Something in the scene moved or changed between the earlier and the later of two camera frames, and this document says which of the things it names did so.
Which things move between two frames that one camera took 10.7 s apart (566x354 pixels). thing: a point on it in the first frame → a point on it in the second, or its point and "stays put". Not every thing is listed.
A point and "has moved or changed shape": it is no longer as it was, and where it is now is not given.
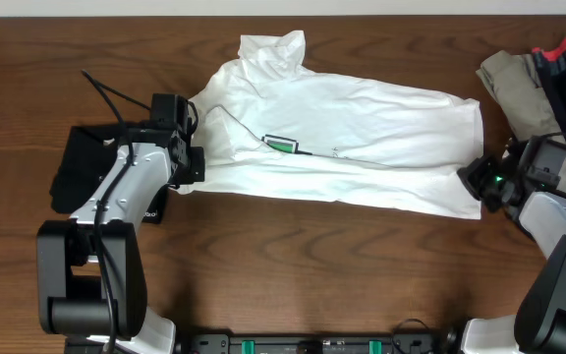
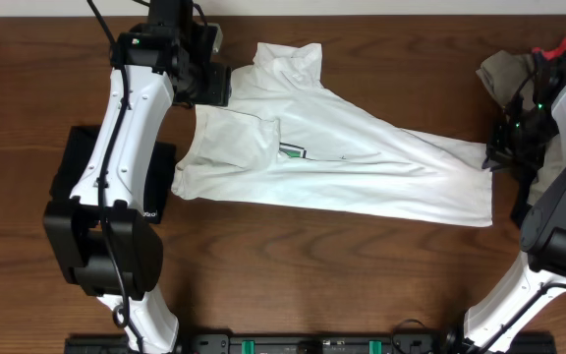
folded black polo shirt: (84, 162) stays put
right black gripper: (471, 176) → (498, 150)
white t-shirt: (269, 125) has moved or changed shape
